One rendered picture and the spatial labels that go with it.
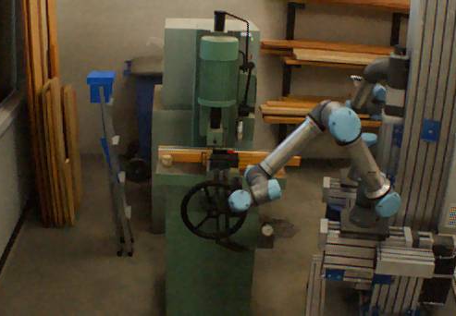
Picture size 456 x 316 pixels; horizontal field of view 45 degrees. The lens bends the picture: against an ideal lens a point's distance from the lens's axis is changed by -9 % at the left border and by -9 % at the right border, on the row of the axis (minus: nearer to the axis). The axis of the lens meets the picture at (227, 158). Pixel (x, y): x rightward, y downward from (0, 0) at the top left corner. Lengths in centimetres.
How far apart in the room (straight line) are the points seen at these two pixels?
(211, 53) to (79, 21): 263
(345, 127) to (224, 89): 73
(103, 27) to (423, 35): 321
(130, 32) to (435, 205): 320
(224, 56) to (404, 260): 120
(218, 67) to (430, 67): 95
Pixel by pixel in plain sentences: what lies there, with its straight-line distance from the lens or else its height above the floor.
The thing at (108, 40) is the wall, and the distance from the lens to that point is 510.
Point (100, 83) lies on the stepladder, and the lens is 338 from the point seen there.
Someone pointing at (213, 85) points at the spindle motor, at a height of 130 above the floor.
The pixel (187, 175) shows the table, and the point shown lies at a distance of 270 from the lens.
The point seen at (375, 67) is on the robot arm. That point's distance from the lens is 286.
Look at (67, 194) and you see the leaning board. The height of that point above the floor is 25.
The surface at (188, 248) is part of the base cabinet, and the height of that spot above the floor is 51.
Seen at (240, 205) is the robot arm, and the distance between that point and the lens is 214.
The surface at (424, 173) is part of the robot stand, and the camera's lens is 268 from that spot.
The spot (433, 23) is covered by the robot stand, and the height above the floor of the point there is 171.
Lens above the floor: 197
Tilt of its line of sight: 21 degrees down
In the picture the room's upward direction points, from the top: 3 degrees clockwise
